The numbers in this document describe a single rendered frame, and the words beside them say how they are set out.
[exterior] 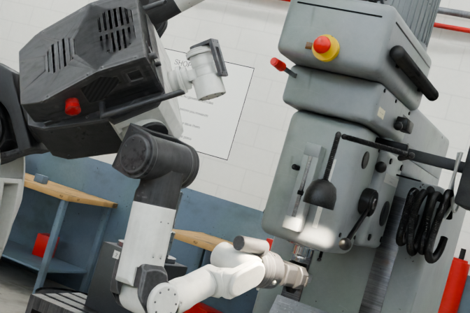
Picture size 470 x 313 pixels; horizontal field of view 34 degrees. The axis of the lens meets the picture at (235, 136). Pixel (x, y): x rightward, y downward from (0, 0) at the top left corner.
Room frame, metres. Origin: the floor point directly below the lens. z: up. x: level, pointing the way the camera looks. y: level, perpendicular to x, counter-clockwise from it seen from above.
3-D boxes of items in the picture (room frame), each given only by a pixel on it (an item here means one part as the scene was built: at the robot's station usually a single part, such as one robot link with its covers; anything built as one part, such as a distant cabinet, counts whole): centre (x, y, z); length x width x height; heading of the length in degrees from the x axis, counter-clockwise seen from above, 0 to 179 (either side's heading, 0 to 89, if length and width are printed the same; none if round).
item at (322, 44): (1.72, -0.13, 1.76); 0.04 x 0.03 x 0.04; 64
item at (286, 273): (1.88, -0.18, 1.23); 0.13 x 0.12 x 0.10; 49
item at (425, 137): (2.40, -0.46, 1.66); 0.80 x 0.23 x 0.20; 154
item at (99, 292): (2.18, 0.15, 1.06); 0.22 x 0.12 x 0.20; 57
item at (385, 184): (2.13, -0.33, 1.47); 0.24 x 0.19 x 0.26; 64
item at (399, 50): (1.92, -0.39, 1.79); 0.45 x 0.04 x 0.04; 154
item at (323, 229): (1.95, -0.24, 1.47); 0.21 x 0.19 x 0.32; 64
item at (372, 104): (1.99, -0.26, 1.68); 0.34 x 0.24 x 0.10; 154
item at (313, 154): (1.85, -0.19, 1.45); 0.04 x 0.04 x 0.21; 64
